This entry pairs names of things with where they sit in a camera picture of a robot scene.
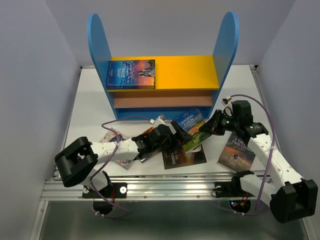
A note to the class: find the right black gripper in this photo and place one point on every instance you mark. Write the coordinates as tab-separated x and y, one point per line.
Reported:
212	124

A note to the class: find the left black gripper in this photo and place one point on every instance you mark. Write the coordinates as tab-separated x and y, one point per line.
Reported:
181	136

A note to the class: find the Animal Farm book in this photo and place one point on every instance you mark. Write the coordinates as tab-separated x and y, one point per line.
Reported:
190	122

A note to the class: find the Jane Eyre book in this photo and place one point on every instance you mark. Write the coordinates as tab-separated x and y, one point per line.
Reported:
131	74

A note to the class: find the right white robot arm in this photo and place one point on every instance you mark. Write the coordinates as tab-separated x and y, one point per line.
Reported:
290	196

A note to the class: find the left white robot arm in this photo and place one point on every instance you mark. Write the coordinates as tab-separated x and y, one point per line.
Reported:
76	163

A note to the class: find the Three Days to See book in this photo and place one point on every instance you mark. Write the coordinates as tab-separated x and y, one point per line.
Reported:
178	158

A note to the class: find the Tale of Two Cities book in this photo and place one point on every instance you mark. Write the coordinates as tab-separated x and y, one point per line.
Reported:
236	156

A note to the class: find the brown Edward Tulane book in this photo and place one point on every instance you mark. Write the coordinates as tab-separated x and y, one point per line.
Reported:
149	155

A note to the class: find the blue yellow wooden bookshelf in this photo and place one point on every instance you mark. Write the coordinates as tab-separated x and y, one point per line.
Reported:
181	82

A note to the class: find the Little Women book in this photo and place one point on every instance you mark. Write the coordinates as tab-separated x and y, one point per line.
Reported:
110	136

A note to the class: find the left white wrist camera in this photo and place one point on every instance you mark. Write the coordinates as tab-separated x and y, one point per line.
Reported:
160	120

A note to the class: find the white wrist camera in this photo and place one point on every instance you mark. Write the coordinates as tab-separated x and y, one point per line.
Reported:
160	120
226	101

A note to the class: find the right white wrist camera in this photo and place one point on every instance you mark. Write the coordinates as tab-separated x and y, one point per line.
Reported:
226	101

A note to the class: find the aluminium mounting rail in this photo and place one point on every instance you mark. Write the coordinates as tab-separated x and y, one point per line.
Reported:
149	188

